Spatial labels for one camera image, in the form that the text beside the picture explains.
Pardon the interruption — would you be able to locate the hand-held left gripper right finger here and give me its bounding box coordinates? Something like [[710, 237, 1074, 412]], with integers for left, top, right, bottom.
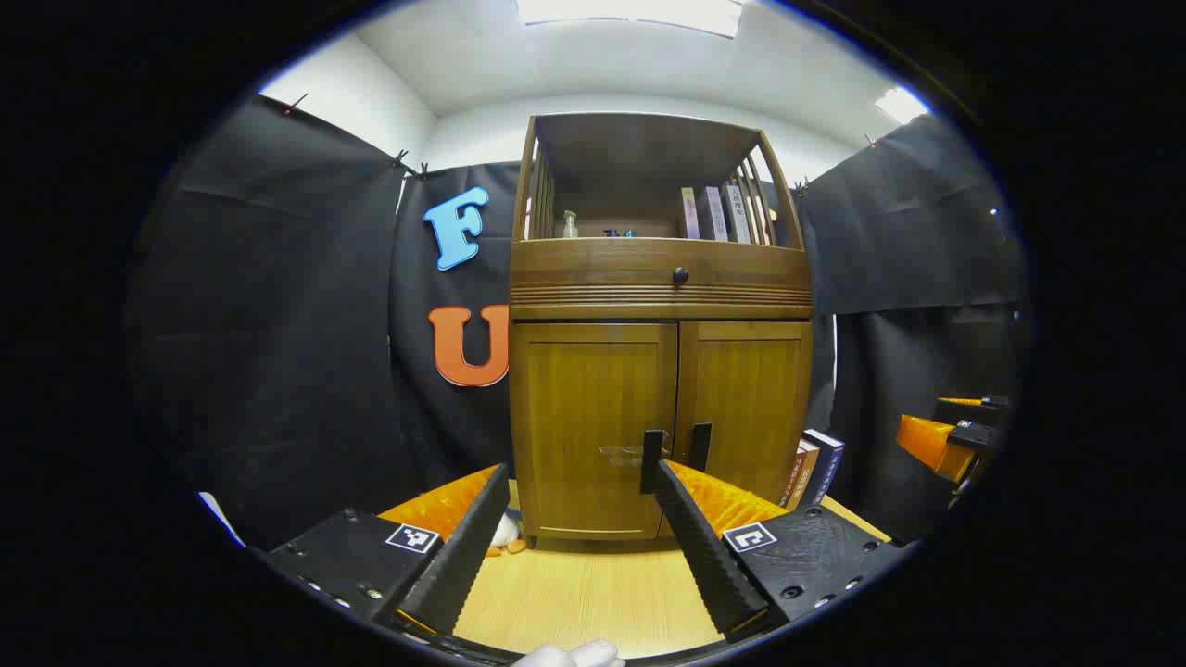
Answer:
[[653, 459, 914, 645]]

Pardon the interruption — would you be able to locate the white shelf book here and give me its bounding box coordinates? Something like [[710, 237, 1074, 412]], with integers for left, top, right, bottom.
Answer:
[[725, 184, 752, 245]]

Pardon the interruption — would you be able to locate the wooden shoe cabinet door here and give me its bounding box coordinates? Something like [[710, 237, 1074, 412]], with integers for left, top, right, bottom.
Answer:
[[511, 322, 679, 541], [675, 321, 814, 506]]

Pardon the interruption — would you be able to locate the wooden double-door shoe cabinet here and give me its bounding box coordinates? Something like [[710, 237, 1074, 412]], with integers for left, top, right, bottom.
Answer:
[[508, 113, 814, 543]]

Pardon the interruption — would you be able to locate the tan book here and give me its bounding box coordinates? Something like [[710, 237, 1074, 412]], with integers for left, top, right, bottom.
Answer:
[[792, 440, 822, 510]]

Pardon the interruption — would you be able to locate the ceiling light panel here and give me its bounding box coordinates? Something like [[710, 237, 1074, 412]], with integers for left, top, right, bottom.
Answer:
[[875, 86, 930, 126]]

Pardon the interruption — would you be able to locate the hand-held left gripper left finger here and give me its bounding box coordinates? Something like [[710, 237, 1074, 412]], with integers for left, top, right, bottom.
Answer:
[[269, 463, 512, 640]]

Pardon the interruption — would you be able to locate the penguin plush toy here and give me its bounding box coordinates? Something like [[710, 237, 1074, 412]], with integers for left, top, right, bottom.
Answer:
[[488, 511, 527, 557]]

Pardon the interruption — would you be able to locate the blue book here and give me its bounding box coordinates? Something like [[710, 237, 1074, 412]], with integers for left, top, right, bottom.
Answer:
[[802, 429, 846, 509]]

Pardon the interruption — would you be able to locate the wooden drawer with black knob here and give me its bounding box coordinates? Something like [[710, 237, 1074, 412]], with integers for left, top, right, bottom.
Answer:
[[510, 239, 813, 321]]

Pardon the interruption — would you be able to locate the grey shelf book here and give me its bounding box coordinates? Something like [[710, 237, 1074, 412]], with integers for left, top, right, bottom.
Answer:
[[700, 186, 729, 243]]

